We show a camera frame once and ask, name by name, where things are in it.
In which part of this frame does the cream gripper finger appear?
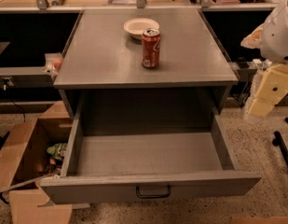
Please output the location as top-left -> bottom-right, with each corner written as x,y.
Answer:
248,63 -> 288,118
240,25 -> 263,49

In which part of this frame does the red coke can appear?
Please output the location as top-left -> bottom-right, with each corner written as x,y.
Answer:
142,28 -> 161,68

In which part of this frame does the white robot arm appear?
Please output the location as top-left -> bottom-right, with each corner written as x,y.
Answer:
240,0 -> 288,118

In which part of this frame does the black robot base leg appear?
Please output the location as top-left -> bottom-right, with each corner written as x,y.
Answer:
272,131 -> 288,168

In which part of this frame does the open grey top drawer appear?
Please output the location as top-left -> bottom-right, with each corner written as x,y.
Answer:
40,105 -> 262,205

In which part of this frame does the white power strip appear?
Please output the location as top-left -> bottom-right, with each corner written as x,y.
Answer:
252,59 -> 272,70

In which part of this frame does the white paper bowl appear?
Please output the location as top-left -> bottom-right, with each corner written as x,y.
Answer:
123,18 -> 159,40

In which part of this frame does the grey metal cabinet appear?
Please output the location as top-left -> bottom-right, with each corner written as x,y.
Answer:
55,7 -> 237,135

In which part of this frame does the clear plastic bag with items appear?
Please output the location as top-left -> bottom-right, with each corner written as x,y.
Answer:
42,52 -> 63,76

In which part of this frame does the green snack bag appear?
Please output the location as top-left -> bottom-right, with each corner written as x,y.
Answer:
47,143 -> 67,161

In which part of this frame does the brown cardboard box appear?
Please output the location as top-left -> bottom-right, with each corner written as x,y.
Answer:
0,101 -> 72,224

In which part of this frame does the black drawer handle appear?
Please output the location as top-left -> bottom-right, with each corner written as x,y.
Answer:
136,186 -> 171,200

